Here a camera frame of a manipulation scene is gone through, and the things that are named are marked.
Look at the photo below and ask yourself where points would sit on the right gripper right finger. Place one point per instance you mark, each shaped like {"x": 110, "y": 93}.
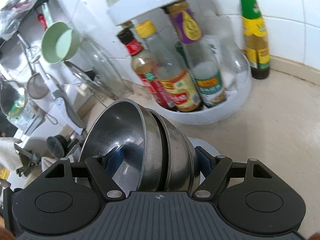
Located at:
{"x": 215, "y": 170}

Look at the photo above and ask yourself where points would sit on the glass pot lid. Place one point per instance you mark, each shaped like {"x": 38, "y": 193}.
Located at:
{"x": 95, "y": 62}

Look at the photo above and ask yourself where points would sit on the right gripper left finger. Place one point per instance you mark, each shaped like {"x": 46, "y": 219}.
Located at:
{"x": 101, "y": 170}

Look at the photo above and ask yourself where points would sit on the small steel bowl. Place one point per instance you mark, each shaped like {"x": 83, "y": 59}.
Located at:
{"x": 127, "y": 137}

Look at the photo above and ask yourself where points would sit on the white handled ladle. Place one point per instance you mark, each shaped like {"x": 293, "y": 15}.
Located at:
{"x": 66, "y": 109}

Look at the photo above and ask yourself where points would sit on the green yellow oil bottle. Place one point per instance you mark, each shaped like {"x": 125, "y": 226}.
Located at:
{"x": 256, "y": 42}

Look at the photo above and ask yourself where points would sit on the wire lid rack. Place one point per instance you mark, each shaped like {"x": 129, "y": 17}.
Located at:
{"x": 102, "y": 88}

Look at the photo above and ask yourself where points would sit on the white two-tier turntable rack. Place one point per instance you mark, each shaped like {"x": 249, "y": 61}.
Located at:
{"x": 234, "y": 66}

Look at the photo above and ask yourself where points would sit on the large steel bowl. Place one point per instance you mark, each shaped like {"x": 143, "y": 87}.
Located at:
{"x": 176, "y": 166}

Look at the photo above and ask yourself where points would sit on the yellow label vinegar bottle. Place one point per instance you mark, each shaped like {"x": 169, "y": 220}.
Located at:
{"x": 171, "y": 69}

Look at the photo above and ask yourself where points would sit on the mesh strainer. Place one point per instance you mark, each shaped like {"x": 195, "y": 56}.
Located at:
{"x": 36, "y": 87}

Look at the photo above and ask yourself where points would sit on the purple neck fish sauce bottle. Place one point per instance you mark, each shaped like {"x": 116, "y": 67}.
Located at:
{"x": 202, "y": 63}

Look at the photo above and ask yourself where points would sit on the green plastic basin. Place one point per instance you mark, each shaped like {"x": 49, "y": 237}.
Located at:
{"x": 60, "y": 42}

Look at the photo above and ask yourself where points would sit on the red label soy sauce bottle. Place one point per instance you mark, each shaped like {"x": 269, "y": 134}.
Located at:
{"x": 143, "y": 62}

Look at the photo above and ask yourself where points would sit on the small floral rimmed plate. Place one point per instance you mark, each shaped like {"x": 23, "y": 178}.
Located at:
{"x": 210, "y": 147}

